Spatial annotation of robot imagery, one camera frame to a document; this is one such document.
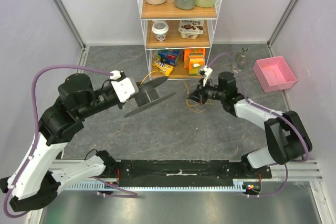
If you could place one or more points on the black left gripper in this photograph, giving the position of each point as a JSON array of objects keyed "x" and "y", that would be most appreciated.
[{"x": 121, "y": 105}]

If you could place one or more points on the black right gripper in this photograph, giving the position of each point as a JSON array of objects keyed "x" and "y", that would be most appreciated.
[{"x": 202, "y": 94}]

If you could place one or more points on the black cable spool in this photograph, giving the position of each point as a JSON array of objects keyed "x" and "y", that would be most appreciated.
[{"x": 148, "y": 97}]

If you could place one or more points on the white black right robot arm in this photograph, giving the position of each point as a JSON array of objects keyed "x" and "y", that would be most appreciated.
[{"x": 286, "y": 136}]

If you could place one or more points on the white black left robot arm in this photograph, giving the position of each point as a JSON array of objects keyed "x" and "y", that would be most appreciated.
[{"x": 33, "y": 186}]

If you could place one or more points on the yellow green sponge pack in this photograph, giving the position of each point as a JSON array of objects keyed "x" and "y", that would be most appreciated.
[{"x": 194, "y": 64}]

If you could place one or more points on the yellow M&M candy bag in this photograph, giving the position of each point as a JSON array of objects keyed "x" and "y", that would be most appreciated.
[{"x": 163, "y": 68}]

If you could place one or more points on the orange snack box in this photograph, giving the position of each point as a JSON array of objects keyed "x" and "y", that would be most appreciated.
[{"x": 191, "y": 53}]

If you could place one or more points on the blue snack box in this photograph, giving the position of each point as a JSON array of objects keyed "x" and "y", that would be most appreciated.
[{"x": 169, "y": 57}]

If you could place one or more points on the clear glass bottle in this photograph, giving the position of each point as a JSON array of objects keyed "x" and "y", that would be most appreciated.
[{"x": 240, "y": 60}]

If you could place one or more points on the Chobani yogurt tub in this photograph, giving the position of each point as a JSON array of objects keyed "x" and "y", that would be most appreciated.
[{"x": 191, "y": 29}]

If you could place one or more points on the white yogurt cup with lid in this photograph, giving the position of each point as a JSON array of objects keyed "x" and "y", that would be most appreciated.
[{"x": 160, "y": 29}]

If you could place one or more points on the pink plastic bin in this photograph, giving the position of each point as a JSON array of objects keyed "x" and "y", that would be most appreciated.
[{"x": 274, "y": 74}]

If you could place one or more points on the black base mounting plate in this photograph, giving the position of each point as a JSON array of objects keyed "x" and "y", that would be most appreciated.
[{"x": 182, "y": 172}]

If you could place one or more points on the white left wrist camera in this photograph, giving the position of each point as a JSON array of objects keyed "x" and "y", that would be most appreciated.
[{"x": 120, "y": 82}]

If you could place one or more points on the white wire wooden shelf rack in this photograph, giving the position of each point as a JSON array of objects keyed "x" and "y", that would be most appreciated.
[{"x": 169, "y": 13}]

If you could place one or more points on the slotted cable duct rail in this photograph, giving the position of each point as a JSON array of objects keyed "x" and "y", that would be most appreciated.
[{"x": 94, "y": 185}]

